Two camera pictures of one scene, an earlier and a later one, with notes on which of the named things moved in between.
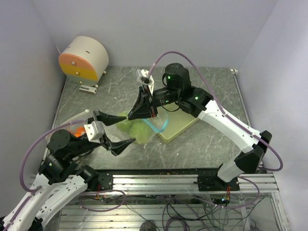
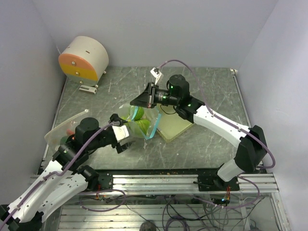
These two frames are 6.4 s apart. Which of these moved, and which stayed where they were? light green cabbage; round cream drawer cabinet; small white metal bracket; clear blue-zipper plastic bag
Moved: clear blue-zipper plastic bag; light green cabbage
Stayed: round cream drawer cabinet; small white metal bracket
